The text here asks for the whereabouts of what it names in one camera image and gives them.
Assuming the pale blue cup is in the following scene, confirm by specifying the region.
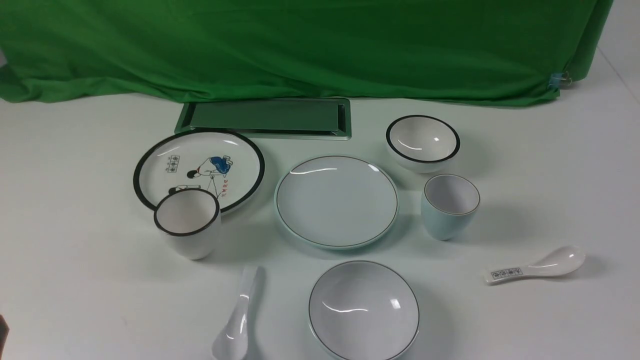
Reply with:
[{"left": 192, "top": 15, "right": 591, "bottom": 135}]
[{"left": 420, "top": 173, "right": 482, "bottom": 241}]

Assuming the black-rimmed white bowl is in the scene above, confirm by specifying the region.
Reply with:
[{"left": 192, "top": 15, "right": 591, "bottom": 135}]
[{"left": 385, "top": 114, "right": 461, "bottom": 174}]

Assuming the pale blue shallow bowl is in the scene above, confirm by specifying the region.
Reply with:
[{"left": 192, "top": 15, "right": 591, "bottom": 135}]
[{"left": 307, "top": 260, "right": 421, "bottom": 360}]

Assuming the pale blue plate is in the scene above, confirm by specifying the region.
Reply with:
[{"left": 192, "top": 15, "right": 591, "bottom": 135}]
[{"left": 274, "top": 154, "right": 400, "bottom": 251}]

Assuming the green backdrop cloth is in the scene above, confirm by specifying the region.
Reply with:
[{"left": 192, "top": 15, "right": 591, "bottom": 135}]
[{"left": 0, "top": 0, "right": 613, "bottom": 107}]

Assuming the blue binder clip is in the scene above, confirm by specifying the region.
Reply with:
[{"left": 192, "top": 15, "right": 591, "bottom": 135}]
[{"left": 547, "top": 71, "right": 573, "bottom": 90}]

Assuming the black-rimmed illustrated plate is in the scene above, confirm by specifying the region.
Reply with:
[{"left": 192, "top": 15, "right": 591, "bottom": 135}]
[{"left": 132, "top": 129, "right": 266, "bottom": 215}]

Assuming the white spoon with pattern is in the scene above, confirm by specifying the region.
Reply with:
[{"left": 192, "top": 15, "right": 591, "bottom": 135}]
[{"left": 482, "top": 245, "right": 586, "bottom": 286}]

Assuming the black-rimmed white cup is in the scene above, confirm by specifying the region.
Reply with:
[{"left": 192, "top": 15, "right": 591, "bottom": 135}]
[{"left": 153, "top": 187, "right": 222, "bottom": 261}]

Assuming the plain white ceramic spoon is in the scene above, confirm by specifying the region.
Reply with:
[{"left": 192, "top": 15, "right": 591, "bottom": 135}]
[{"left": 211, "top": 266, "right": 259, "bottom": 360}]

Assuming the metal table cable hatch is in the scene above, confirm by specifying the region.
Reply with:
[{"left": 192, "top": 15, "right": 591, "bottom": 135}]
[{"left": 174, "top": 97, "right": 352, "bottom": 141}]

